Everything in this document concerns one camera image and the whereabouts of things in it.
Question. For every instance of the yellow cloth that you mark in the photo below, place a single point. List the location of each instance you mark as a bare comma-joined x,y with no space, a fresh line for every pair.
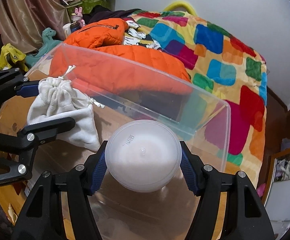
11,57

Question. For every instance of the pink satin curtain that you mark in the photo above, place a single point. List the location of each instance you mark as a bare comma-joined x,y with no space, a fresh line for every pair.
23,21

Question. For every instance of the teal dinosaur plush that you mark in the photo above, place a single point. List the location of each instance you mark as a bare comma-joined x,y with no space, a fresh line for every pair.
48,44

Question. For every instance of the yellow pillow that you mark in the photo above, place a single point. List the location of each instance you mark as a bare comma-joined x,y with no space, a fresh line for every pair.
181,4

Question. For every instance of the white drawstring cloth pouch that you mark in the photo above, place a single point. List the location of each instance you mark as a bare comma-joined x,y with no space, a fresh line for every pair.
58,99

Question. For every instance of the clear plastic storage bin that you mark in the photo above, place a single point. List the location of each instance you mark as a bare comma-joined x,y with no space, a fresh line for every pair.
131,99

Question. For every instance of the orange puffer jacket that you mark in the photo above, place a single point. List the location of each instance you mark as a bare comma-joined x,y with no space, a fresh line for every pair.
102,60

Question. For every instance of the colourful patchwork blanket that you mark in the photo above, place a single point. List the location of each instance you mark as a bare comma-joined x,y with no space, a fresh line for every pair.
224,66

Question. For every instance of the white round plastic jar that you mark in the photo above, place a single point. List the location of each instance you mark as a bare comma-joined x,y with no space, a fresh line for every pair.
143,155

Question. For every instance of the white cup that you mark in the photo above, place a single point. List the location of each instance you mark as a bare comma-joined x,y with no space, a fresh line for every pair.
67,29

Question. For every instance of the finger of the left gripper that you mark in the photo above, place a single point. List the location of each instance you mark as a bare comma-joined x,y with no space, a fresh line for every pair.
47,131
13,82

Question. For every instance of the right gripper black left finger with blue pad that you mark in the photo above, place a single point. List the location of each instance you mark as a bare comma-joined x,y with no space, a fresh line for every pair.
41,216

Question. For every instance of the pink bunny figure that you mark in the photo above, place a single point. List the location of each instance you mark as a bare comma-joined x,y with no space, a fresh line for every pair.
77,16

